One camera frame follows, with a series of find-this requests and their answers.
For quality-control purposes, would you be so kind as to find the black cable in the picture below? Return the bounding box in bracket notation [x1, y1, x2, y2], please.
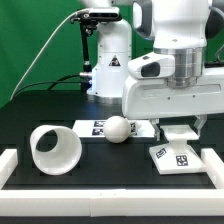
[13, 73, 84, 98]

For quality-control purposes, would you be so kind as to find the black camera stand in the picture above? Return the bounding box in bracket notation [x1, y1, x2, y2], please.
[80, 22, 94, 92]

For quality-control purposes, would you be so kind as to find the white marker sheet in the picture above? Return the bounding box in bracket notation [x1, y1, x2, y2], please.
[72, 120, 155, 138]

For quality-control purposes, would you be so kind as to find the white left fence rail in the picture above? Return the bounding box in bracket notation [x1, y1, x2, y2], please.
[0, 149, 18, 190]

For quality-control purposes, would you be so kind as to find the white lamp bulb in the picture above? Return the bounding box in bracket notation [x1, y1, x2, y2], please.
[103, 116, 141, 143]

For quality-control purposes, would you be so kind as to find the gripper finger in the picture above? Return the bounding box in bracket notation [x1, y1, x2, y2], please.
[149, 119, 161, 144]
[194, 115, 207, 135]

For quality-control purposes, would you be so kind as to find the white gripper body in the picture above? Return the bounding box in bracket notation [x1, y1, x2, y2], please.
[122, 71, 224, 120]

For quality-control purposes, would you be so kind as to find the white lamp shade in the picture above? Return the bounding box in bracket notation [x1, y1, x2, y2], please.
[30, 125, 82, 175]

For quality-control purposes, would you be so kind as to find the white front fence rail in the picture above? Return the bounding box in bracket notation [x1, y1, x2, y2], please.
[0, 189, 224, 217]

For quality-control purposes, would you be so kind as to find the white lamp base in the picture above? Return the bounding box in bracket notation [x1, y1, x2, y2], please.
[149, 125, 206, 175]

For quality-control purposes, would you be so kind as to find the white camera cable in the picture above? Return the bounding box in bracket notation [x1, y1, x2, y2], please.
[10, 11, 84, 101]

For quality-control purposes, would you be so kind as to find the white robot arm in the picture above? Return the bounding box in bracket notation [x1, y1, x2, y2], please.
[89, 0, 224, 120]

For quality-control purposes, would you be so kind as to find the black depth camera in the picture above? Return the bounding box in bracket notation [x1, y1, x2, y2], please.
[69, 7, 122, 24]

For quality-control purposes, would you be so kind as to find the white right fence rail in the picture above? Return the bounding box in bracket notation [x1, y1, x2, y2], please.
[201, 148, 224, 190]

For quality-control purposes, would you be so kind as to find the white fence rail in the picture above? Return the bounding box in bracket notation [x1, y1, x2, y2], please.
[0, 149, 18, 190]
[201, 148, 224, 190]
[0, 189, 224, 217]

